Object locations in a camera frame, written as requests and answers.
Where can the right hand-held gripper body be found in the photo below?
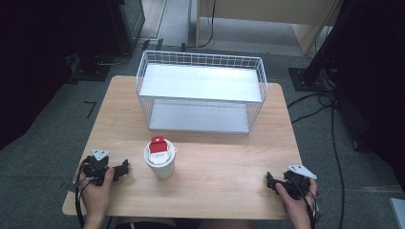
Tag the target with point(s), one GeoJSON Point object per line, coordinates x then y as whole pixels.
{"type": "Point", "coordinates": [297, 184]}

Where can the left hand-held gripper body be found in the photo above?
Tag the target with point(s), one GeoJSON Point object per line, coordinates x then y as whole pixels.
{"type": "Point", "coordinates": [95, 167]}

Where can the person's right hand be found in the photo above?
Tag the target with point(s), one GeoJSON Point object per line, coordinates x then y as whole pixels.
{"type": "Point", "coordinates": [297, 208]}

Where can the person's left hand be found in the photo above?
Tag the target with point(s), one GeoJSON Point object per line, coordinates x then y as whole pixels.
{"type": "Point", "coordinates": [97, 197]}

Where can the white cup with red lid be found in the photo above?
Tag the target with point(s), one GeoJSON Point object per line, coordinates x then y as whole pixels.
{"type": "Point", "coordinates": [159, 159]}

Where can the white flat object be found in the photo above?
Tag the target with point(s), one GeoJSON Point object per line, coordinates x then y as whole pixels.
{"type": "Point", "coordinates": [398, 213]}

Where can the dark cabinet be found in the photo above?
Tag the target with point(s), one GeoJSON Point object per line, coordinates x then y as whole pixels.
{"type": "Point", "coordinates": [127, 25]}

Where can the light wooden furniture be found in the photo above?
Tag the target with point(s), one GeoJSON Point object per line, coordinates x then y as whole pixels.
{"type": "Point", "coordinates": [270, 22]}

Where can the black stand with base plate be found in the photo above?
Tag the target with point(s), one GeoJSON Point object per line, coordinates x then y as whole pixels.
{"type": "Point", "coordinates": [310, 74]}

